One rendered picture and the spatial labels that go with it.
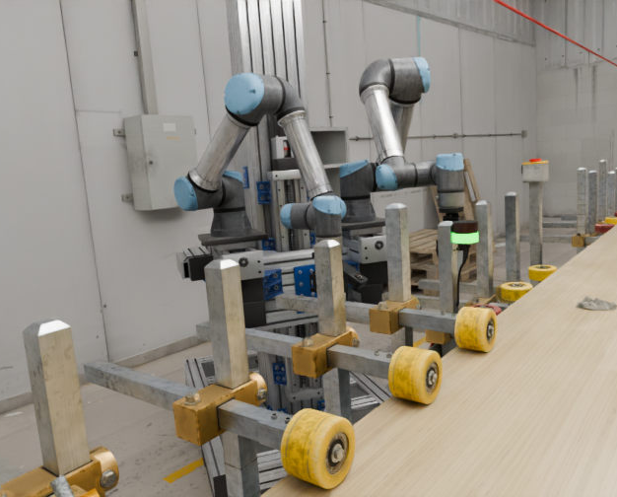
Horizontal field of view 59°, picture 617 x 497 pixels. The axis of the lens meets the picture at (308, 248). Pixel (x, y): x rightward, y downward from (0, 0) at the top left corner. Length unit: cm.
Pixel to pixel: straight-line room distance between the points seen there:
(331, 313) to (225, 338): 25
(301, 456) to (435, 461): 18
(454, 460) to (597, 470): 16
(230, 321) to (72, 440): 25
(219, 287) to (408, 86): 128
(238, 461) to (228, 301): 24
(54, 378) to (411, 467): 42
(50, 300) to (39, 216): 50
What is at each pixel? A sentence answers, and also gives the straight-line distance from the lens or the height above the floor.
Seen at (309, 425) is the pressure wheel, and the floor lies 98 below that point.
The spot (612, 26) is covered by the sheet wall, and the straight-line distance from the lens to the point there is 955.
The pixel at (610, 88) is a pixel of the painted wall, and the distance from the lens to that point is 943.
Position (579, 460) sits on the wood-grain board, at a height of 90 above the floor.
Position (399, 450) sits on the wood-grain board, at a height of 90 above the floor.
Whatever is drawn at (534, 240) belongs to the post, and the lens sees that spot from 210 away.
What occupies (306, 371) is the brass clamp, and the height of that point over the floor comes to 93.
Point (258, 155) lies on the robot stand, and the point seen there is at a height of 132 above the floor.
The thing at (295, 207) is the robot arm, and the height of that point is 115.
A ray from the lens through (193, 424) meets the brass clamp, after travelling 76.
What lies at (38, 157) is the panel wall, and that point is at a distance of 357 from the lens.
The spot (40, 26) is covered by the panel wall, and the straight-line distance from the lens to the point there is 372.
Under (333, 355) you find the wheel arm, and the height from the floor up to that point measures 95.
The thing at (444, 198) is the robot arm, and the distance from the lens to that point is 159.
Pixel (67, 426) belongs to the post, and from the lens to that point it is 65.
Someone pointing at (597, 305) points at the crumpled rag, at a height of 91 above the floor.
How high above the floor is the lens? 127
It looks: 9 degrees down
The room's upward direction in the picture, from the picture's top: 4 degrees counter-clockwise
